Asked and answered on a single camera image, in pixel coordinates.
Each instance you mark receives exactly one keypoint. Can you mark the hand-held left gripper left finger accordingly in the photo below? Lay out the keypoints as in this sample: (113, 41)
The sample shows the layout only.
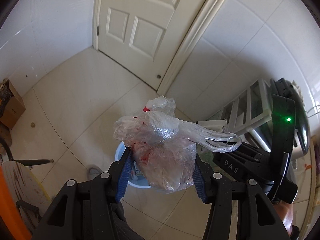
(124, 177)

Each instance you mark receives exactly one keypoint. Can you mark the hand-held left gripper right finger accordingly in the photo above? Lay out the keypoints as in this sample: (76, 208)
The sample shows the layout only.
(200, 182)

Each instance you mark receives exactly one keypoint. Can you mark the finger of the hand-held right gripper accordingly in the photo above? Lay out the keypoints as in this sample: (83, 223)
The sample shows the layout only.
(252, 151)

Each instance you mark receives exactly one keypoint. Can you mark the light blue waste bin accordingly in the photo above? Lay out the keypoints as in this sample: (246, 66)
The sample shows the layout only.
(137, 183)

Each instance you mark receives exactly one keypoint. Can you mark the clear plastic bag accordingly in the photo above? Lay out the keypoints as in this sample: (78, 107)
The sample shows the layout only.
(160, 160)

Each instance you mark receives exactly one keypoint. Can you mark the person's right forearm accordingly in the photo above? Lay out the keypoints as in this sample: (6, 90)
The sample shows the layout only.
(287, 217)

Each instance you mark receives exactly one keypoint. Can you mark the dark glossy object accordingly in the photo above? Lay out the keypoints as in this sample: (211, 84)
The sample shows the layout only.
(302, 130)

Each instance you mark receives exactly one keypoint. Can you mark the grey shoe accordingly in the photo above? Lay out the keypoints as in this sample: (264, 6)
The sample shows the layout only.
(94, 172)

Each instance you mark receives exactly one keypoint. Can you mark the person's grey pants leg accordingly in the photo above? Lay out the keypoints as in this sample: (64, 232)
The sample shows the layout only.
(127, 225)

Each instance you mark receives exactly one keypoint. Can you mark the worn round wooden board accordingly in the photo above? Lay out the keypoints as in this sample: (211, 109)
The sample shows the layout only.
(22, 185)

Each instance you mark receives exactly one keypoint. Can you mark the brown cardboard box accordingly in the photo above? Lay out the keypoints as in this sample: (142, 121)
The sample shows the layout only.
(15, 105)

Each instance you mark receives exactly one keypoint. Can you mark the cream panelled door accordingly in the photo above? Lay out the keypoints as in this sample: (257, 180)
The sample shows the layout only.
(150, 12)

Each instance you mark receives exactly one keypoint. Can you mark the black metal chair frame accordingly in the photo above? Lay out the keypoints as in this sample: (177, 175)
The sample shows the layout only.
(32, 162)

